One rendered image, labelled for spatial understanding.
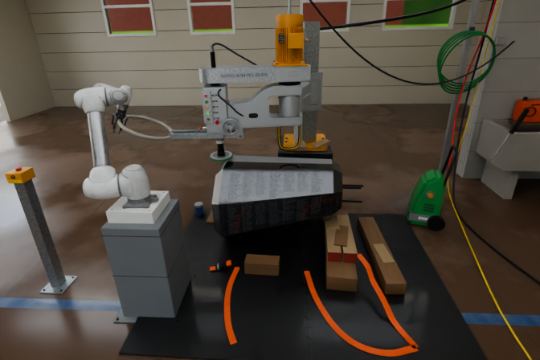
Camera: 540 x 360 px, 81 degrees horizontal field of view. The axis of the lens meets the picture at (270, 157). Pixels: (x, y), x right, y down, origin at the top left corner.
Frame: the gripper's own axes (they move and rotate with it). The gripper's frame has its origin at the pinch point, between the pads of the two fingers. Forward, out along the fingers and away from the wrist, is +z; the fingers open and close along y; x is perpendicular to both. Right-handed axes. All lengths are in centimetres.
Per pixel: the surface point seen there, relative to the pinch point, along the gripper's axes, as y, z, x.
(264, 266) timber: 136, 50, -103
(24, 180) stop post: -50, 32, -53
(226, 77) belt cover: 72, -79, -25
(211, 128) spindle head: 74, -32, -25
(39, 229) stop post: -36, 72, -56
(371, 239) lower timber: 233, 9, -103
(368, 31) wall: 499, -227, 454
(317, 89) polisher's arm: 175, -93, 6
